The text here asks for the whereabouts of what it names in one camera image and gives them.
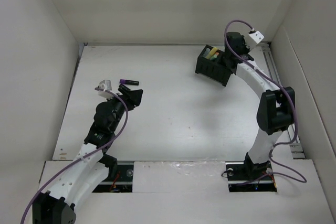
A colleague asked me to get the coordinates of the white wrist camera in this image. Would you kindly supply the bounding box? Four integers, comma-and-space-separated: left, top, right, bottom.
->
246, 30, 264, 46
98, 79, 113, 99

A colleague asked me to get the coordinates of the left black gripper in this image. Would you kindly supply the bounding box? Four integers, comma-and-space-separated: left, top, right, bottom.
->
106, 88, 142, 132

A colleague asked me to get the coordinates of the black purple-capped marker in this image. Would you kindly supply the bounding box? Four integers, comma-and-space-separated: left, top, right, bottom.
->
119, 79, 140, 86

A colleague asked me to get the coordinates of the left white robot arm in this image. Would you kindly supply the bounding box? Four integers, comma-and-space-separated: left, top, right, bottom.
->
29, 84, 143, 223

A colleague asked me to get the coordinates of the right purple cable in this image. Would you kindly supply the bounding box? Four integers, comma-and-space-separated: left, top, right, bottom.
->
224, 19, 307, 186

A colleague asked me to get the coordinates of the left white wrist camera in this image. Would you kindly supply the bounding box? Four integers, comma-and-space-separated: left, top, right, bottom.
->
98, 79, 113, 99

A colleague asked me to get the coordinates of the aluminium side rail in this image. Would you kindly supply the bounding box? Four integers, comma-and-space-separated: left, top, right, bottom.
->
261, 42, 305, 159

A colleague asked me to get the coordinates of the blue pastel highlighter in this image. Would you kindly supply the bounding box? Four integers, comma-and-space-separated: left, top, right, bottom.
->
204, 48, 210, 57

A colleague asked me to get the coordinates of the black two-compartment organizer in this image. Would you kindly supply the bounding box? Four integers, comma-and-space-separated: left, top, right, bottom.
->
195, 45, 232, 87

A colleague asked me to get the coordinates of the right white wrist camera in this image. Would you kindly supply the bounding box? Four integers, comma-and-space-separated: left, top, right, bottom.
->
246, 30, 264, 46

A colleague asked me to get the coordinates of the yellow pastel highlighter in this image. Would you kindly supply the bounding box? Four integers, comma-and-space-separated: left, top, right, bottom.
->
206, 47, 218, 59

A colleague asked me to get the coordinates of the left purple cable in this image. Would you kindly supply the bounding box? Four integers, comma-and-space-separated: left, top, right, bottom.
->
19, 86, 130, 224

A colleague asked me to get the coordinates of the purple cable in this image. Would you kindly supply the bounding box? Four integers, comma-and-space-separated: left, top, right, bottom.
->
19, 86, 130, 224
224, 19, 307, 186

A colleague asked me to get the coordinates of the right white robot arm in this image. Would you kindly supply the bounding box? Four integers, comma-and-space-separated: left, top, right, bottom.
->
222, 32, 295, 180

